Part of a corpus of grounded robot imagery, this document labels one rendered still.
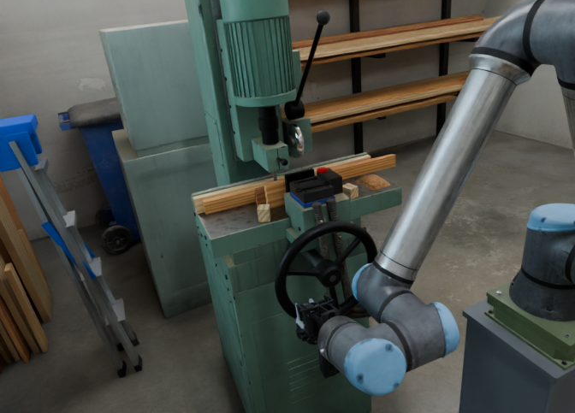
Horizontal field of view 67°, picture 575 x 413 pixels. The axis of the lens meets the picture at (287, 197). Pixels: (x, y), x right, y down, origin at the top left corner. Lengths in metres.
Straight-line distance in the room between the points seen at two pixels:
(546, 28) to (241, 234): 0.81
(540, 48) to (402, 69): 3.60
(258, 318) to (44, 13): 2.62
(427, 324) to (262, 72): 0.73
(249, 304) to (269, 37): 0.74
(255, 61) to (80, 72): 2.37
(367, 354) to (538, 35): 0.58
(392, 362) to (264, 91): 0.74
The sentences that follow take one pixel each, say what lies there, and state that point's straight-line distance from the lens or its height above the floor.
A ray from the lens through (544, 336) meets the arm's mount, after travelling 1.34.
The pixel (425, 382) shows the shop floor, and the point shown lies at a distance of 1.99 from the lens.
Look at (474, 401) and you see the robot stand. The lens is 1.66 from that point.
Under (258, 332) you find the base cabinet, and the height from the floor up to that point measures 0.55.
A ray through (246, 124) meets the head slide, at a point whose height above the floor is 1.12.
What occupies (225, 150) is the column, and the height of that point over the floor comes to 1.02.
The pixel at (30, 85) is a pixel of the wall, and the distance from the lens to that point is 3.46.
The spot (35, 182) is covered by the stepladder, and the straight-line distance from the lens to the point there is 1.78.
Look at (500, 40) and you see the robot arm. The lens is 0.89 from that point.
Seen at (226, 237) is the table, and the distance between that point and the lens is 1.18.
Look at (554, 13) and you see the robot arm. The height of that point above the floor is 1.39.
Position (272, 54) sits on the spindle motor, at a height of 1.33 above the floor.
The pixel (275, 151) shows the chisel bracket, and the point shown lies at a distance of 1.26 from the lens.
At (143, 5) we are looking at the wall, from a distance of 3.46.
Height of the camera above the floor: 1.45
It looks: 24 degrees down
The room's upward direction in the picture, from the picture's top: 6 degrees counter-clockwise
